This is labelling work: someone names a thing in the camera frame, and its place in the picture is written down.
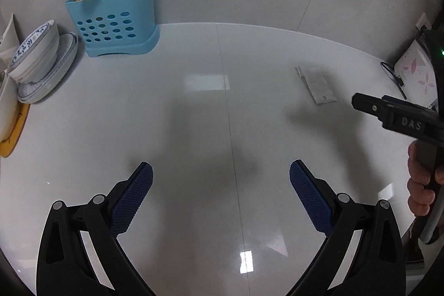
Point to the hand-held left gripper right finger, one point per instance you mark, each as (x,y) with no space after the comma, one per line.
(310,200)

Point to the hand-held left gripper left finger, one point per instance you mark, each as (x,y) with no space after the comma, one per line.
(133,200)

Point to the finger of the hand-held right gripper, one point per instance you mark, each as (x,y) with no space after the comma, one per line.
(409,105)
(369,105)

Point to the small clear plastic bag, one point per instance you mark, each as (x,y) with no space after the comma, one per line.
(319,84)

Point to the person's right hand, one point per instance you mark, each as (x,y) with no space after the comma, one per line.
(418,178)

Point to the white floral rice cooker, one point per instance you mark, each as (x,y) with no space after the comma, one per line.
(416,74)

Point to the wooden trivet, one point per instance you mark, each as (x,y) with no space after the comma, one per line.
(14,136)

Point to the stack of blue rimmed plates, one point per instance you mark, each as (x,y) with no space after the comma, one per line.
(59,70)

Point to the blue patterned bowl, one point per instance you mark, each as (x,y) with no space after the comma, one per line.
(38,53)

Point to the blue plastic utensil holder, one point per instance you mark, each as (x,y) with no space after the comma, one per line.
(114,25)

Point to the white folded container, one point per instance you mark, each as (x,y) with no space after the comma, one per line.
(7,43)

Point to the white wall socket with plug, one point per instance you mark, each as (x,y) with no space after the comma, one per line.
(422,22)

